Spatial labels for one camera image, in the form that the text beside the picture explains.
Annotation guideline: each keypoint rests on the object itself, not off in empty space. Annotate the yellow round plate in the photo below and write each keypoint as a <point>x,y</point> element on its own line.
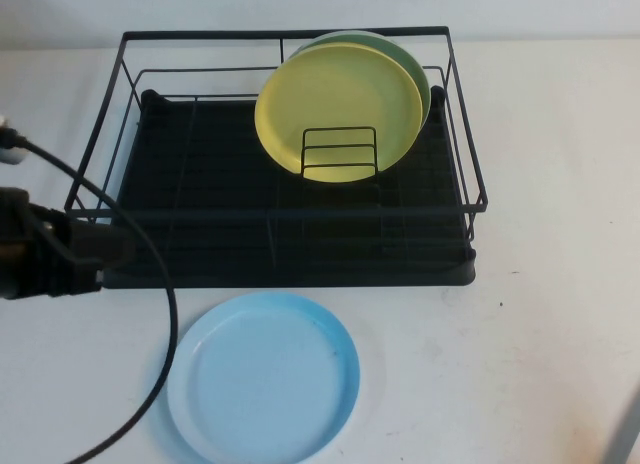
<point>340,94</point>

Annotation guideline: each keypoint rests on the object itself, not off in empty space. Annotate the pale green round plate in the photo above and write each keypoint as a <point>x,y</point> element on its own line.
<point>416,69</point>

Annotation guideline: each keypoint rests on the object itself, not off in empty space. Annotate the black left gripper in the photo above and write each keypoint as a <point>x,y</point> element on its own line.
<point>35,249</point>

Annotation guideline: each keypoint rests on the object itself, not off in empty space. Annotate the black dish drying rack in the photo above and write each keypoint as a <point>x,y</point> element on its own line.
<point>225,159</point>

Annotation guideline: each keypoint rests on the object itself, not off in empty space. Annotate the light blue round plate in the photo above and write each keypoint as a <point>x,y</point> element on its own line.
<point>260,384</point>

